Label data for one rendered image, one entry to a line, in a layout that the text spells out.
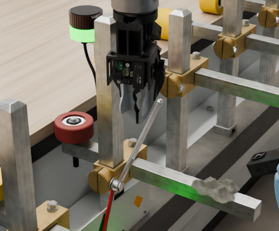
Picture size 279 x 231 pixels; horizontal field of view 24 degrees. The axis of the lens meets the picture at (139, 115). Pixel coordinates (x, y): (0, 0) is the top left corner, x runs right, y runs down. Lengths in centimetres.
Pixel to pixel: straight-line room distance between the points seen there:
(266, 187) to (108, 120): 165
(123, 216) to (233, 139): 48
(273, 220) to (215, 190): 142
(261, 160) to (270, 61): 78
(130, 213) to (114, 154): 16
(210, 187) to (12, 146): 39
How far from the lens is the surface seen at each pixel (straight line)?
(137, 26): 102
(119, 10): 103
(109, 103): 120
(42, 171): 147
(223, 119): 171
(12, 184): 106
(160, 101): 120
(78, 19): 116
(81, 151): 137
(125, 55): 104
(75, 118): 136
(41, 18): 194
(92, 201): 161
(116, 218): 133
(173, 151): 150
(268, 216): 264
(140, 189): 137
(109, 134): 124
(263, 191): 278
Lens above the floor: 156
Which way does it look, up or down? 28 degrees down
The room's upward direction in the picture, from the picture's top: straight up
